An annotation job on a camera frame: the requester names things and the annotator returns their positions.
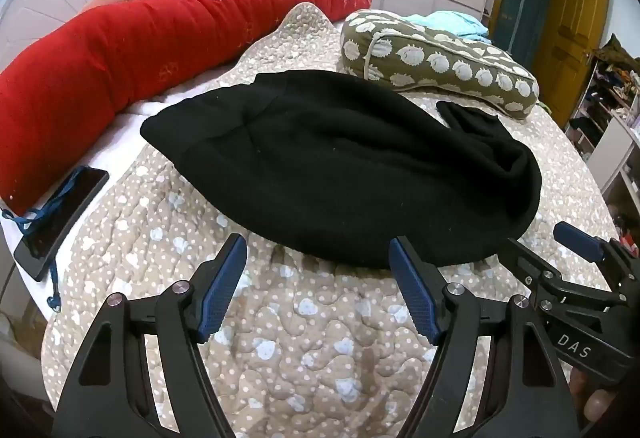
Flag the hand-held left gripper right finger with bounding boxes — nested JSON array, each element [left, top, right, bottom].
[[389, 236, 576, 438]]

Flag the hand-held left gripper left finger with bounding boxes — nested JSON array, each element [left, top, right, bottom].
[[51, 234, 249, 438]]

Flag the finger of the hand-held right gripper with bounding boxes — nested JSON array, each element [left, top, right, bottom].
[[553, 221, 640, 281], [497, 237, 563, 306]]

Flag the black pants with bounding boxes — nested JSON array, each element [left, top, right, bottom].
[[140, 70, 543, 269]]

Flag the person's right hand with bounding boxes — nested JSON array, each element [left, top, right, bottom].
[[570, 360, 623, 438]]

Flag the beige dotted quilted bedspread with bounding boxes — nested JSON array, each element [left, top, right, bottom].
[[41, 2, 623, 438]]

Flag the white open shelf unit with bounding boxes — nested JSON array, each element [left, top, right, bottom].
[[565, 34, 640, 239]]

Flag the yellow wooden door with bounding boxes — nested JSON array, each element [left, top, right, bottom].
[[531, 0, 612, 116]]

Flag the olive pillow with white print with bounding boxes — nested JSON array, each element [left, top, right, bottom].
[[340, 10, 541, 120]]

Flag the dark green curtain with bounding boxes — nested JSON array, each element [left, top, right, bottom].
[[502, 0, 556, 63]]

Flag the light blue cloth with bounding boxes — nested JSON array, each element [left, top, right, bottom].
[[402, 10, 492, 43]]

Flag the red rolled quilt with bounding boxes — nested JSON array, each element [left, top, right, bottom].
[[0, 0, 373, 217]]

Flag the black smartphone with blue strap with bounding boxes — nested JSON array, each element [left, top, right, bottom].
[[0, 168, 91, 313]]

